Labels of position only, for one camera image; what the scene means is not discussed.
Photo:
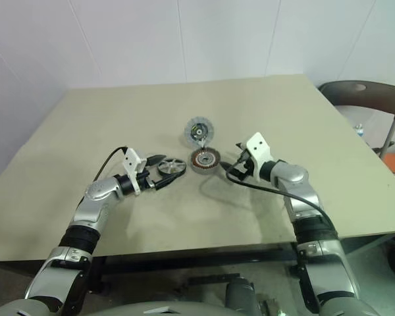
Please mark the grey round motor cover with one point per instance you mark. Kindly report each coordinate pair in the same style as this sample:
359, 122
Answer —
199, 131

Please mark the black folding chair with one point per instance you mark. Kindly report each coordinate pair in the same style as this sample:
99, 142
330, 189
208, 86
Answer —
362, 95

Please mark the dark rounded shape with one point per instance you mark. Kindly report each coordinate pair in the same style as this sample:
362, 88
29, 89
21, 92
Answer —
242, 296

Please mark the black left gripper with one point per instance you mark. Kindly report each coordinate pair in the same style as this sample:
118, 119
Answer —
145, 182

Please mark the black table frame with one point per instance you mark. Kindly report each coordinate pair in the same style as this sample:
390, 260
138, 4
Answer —
184, 256

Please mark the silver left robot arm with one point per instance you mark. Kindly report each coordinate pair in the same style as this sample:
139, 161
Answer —
95, 197

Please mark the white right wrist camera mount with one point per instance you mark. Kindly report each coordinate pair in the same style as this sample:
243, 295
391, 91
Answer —
257, 146

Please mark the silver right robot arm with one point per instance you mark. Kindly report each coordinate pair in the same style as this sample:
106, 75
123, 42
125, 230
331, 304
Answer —
296, 184

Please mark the small white blue object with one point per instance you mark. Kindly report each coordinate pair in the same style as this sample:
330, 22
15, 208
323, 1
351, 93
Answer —
360, 129

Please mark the grey robot torso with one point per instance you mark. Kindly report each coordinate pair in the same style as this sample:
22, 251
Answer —
151, 307

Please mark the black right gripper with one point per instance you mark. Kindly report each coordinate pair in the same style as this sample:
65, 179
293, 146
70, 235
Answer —
245, 169

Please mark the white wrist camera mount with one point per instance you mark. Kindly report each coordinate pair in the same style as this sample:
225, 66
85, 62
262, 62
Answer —
131, 161
257, 146

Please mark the round silver black device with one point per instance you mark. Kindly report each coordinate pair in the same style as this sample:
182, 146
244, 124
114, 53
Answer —
205, 162

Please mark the black-white patterned round lid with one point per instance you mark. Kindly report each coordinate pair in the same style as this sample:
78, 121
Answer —
171, 166

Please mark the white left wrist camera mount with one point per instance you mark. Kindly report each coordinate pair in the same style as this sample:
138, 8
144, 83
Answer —
131, 161

